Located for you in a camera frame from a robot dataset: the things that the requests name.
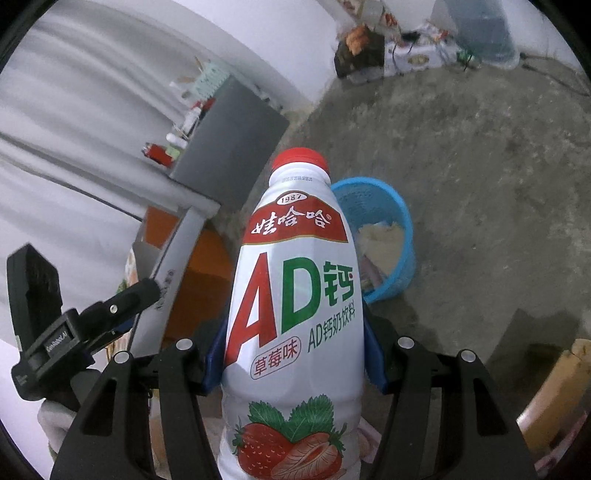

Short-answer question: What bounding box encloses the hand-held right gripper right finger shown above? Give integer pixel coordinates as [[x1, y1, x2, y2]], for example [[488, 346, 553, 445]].
[[358, 314, 540, 480]]

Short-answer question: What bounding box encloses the blue plastic basket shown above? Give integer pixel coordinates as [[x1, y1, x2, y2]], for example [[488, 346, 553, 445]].
[[330, 176, 416, 305]]

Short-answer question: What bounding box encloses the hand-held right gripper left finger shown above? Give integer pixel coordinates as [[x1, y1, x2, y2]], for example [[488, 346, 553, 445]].
[[50, 318, 230, 480]]

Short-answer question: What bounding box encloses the person's left hand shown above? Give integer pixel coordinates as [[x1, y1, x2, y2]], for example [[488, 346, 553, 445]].
[[37, 398, 78, 459]]

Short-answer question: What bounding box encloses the orange box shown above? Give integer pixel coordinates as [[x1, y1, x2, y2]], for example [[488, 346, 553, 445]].
[[141, 207, 234, 343]]

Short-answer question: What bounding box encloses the white strawberry milk bottle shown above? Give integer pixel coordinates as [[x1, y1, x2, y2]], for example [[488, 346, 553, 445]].
[[217, 147, 368, 480]]

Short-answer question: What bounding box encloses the red can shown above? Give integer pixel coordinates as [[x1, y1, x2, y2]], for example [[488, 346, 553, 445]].
[[143, 143, 179, 168]]

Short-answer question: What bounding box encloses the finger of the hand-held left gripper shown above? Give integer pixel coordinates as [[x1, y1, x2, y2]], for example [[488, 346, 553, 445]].
[[76, 278, 162, 344], [87, 318, 137, 360]]

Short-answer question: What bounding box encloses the grey cabinet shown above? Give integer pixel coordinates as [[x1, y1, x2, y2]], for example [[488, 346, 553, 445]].
[[168, 74, 291, 217]]

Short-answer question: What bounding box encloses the cardboard box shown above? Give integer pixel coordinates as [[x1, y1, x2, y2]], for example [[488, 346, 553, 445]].
[[515, 338, 591, 459]]

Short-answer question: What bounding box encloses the white curtain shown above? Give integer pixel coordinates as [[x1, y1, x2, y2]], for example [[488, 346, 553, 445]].
[[0, 9, 296, 430]]

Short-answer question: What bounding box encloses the crumpled beige paper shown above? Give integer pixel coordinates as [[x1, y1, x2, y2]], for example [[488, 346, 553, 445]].
[[358, 222, 403, 278]]

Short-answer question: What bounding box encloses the black floor cable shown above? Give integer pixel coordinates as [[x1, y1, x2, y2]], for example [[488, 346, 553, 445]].
[[519, 51, 591, 97]]

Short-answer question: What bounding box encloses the large blue water jug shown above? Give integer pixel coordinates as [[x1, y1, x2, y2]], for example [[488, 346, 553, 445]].
[[443, 0, 519, 64]]

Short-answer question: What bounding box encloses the black bag with orange print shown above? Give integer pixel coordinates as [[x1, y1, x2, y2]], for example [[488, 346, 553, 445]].
[[333, 25, 387, 79]]

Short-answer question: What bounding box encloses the pale green bag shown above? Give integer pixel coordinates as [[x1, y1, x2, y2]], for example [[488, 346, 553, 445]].
[[191, 60, 232, 100]]

